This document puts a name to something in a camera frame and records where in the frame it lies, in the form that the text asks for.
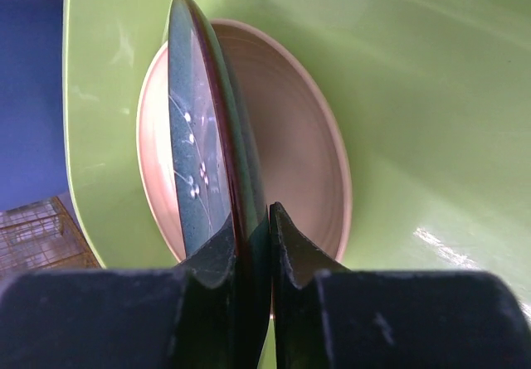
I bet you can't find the green plastic tray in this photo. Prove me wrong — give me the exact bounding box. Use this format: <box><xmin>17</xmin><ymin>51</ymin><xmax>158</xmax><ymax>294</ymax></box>
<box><xmin>63</xmin><ymin>0</ymin><xmax>530</xmax><ymax>313</ymax></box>

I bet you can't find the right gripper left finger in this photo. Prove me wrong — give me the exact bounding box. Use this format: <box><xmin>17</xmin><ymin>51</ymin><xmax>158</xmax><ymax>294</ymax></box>
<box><xmin>1</xmin><ymin>222</ymin><xmax>236</xmax><ymax>368</ymax></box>

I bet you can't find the beige round plate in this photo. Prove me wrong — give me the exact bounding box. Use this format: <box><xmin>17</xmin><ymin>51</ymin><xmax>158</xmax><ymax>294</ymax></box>
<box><xmin>136</xmin><ymin>19</ymin><xmax>353</xmax><ymax>260</ymax></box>

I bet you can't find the blue ceramic plate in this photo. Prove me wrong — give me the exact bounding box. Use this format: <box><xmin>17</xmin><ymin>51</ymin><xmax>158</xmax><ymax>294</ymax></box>
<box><xmin>168</xmin><ymin>0</ymin><xmax>271</xmax><ymax>368</ymax></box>

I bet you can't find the blue trash bin black bag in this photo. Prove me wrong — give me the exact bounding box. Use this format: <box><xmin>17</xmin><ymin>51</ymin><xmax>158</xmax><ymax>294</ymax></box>
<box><xmin>1</xmin><ymin>0</ymin><xmax>68</xmax><ymax>211</ymax></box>

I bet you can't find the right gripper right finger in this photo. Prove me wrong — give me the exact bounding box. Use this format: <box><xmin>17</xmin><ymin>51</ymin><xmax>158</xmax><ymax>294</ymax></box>
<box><xmin>270</xmin><ymin>203</ymin><xmax>530</xmax><ymax>368</ymax></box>

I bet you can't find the yellow wire basket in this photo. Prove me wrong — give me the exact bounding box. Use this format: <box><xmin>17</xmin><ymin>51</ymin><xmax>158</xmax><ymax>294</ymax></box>
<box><xmin>1</xmin><ymin>197</ymin><xmax>100</xmax><ymax>278</ymax></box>

